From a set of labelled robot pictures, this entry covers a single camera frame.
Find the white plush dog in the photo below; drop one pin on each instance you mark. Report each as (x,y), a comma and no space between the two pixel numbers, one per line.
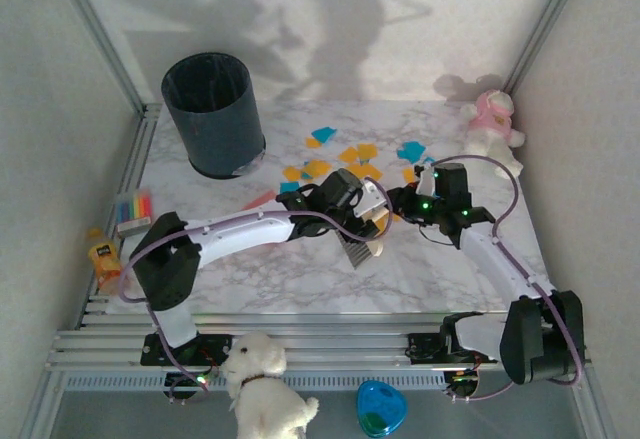
(265,399)

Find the white plush toy pink outfit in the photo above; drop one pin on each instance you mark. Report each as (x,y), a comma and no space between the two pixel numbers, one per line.
(492,124)

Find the orange juice bottle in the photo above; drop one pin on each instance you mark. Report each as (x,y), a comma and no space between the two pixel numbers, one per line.
(107,264)

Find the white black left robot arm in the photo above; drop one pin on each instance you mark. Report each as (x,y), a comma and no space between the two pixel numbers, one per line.
(240,234)

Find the wooden hand brush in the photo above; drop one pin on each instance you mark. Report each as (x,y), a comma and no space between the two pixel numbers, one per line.
(360,254)

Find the dark round trash bin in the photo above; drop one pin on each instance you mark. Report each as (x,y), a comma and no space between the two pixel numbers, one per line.
(220,124)

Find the small orange paper scrap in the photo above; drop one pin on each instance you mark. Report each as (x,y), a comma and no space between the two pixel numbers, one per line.
(313,143)

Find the colourful marker set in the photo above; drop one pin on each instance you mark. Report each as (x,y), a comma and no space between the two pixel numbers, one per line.
(135,209)

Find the pink plastic dustpan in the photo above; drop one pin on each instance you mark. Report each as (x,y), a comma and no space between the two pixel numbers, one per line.
(257,200)

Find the blue heart-shaped box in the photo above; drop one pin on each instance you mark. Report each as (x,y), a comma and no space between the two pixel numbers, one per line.
(382,409)

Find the aluminium corner post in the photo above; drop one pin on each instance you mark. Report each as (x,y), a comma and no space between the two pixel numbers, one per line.
(102,39)
(545,24)

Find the aluminium frame rails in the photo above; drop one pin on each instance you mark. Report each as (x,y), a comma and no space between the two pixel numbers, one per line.
(325,339)

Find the large orange paper scrap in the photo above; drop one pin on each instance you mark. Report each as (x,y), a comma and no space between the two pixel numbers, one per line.
(372,171)

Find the black base electronics housing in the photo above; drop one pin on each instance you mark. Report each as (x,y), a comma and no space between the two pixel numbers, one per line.
(180,384)
(462,386)

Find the aluminium side rail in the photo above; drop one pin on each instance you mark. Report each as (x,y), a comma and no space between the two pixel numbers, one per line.
(131,159)

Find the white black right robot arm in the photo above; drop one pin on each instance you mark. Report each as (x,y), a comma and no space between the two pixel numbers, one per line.
(495,259)

